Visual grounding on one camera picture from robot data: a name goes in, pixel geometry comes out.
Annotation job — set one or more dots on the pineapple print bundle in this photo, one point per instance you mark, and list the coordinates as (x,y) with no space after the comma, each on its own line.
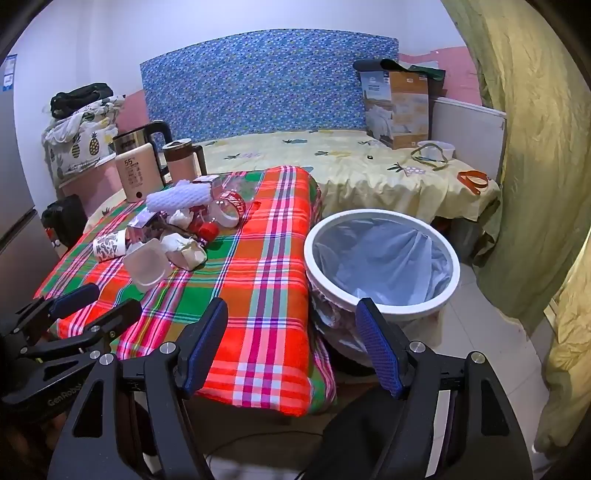
(78,138)

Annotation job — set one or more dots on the pink cabinet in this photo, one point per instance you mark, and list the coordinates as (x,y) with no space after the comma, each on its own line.
(97,184)

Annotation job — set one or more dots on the pale blue bin liner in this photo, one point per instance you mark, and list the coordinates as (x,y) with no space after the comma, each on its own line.
(383,258)

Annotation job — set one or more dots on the clear plastic bottle red label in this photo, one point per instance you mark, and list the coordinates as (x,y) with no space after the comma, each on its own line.
(226,214)

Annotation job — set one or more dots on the pink mug with brown lid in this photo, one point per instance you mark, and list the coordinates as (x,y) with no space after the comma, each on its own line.
(180,164)

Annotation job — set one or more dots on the blue floral headboard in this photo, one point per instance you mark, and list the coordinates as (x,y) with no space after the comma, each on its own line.
(258,83)

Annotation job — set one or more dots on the yellow fruit print bed sheet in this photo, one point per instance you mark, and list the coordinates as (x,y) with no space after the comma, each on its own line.
(351,157)

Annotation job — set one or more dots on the patterned paper cup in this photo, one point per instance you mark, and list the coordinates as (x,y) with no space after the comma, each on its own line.
(108,244)

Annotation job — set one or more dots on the cardboard box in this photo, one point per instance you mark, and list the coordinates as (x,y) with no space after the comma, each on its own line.
(397,106)

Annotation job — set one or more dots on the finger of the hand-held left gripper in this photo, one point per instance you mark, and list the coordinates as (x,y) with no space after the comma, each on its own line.
(76,295)
(117,316)

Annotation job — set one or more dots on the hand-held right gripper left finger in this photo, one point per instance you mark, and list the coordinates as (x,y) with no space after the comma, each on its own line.
(203,344)

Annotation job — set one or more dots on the red cartoon drink can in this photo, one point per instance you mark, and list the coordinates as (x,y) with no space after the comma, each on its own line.
(209,230)

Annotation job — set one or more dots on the crumpled white paper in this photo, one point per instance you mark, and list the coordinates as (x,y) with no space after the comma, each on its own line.
(184,254)

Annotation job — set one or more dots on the green curtain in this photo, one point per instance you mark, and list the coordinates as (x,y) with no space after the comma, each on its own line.
(531,138)

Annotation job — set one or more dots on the white board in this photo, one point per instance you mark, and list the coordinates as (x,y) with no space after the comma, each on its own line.
(466,129)

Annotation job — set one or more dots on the black bag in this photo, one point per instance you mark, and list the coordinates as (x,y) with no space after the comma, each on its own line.
(78,99)

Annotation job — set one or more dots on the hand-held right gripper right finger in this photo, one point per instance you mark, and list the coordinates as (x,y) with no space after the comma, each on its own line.
(378,346)

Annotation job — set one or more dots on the white foam net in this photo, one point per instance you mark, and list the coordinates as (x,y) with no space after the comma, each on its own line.
(171,198)

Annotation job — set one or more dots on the red and white drink carton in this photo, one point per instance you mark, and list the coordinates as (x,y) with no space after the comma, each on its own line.
(210,182)

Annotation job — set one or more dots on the white round bin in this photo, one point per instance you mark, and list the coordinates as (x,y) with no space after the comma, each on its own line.
(308,256)

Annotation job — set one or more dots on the black backpack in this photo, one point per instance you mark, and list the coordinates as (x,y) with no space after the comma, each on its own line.
(62,217)

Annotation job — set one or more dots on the white plastic container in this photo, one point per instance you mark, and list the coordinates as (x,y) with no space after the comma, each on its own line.
(145,265)

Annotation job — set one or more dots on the purple drink carton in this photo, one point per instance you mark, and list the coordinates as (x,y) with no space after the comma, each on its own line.
(147,226)

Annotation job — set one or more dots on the crumpled white tissue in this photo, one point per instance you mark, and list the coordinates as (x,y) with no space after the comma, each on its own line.
(181,217)

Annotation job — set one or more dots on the plaid tablecloth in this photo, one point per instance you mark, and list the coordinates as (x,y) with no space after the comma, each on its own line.
(258,277)

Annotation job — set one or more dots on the cream electric kettle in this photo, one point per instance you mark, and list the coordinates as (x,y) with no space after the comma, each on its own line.
(138,180)

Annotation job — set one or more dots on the grey refrigerator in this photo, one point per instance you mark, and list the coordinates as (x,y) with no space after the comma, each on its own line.
(18,184)

